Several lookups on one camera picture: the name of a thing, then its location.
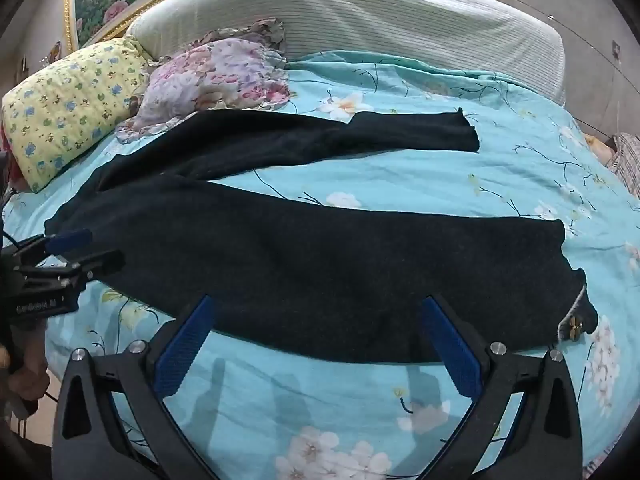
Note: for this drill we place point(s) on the white striped headboard cover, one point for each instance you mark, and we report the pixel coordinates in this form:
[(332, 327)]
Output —
[(400, 20)]

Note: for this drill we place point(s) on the plaid cloth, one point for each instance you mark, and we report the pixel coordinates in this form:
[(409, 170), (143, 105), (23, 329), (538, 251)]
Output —
[(627, 160)]

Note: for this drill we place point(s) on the blue floral bedsheet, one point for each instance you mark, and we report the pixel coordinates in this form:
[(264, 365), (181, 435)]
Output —
[(400, 175)]

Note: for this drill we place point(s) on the wall socket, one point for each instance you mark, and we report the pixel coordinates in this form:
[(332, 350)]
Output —
[(616, 50)]

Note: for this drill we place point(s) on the pink floral pillow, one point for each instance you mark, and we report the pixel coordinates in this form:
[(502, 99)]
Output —
[(210, 75)]

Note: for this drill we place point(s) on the black pants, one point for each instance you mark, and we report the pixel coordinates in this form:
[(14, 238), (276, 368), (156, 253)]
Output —
[(300, 260)]

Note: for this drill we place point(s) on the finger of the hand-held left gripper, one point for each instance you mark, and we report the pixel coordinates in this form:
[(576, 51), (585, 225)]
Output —
[(70, 241), (97, 262)]

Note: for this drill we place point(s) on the person's left hand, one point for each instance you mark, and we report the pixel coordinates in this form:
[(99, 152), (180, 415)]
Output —
[(27, 380)]

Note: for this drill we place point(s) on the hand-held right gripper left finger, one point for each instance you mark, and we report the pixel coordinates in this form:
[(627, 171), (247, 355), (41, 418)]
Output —
[(185, 345)]

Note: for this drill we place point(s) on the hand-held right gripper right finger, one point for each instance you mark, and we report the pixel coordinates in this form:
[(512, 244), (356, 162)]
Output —
[(452, 350)]

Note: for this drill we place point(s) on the yellow printed pillow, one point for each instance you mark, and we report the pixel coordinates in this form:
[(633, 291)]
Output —
[(65, 105)]

